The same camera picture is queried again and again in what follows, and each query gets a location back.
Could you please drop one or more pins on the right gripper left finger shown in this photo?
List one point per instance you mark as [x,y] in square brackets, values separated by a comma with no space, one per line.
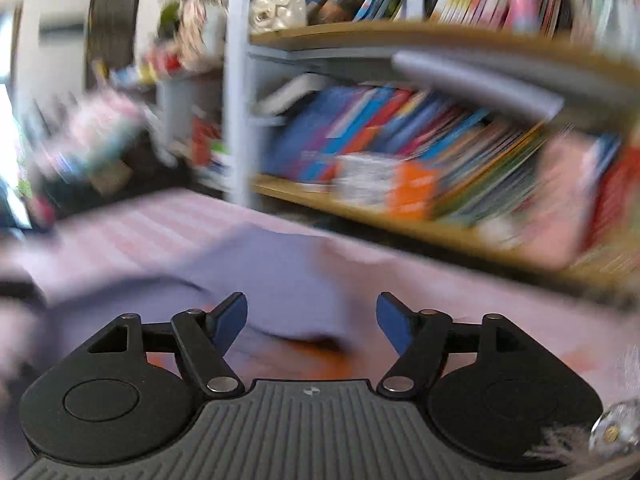
[203,339]

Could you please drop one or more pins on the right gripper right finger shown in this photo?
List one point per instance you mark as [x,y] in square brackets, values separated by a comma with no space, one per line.
[419,338]

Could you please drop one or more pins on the purple and mauve sweater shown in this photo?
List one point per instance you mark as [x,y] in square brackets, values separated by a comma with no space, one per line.
[287,293]

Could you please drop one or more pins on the lower orange white box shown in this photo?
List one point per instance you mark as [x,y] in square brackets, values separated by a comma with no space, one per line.
[401,188]

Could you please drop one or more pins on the pink checkered table mat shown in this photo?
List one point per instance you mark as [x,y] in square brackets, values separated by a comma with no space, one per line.
[140,236]

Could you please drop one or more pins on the pink sticker cylinder container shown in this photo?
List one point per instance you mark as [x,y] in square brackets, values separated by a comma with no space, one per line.
[568,172]

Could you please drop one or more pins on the row of blue books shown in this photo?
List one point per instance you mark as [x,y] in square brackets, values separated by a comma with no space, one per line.
[342,120]

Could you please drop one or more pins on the wooden bookshelf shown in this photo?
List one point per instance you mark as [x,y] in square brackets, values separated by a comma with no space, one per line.
[504,132]

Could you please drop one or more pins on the white flat lamp head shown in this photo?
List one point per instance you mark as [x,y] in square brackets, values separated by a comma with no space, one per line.
[501,93]

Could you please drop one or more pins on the white quilted handbag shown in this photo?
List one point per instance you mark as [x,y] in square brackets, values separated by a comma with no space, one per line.
[274,15]

